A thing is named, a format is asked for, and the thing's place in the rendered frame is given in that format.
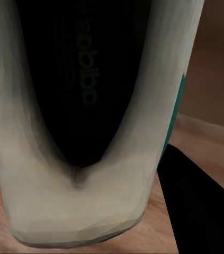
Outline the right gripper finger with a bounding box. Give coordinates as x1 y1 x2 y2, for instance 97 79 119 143
157 144 224 254

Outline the gym shoe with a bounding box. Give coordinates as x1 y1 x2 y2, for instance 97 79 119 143
0 0 204 249

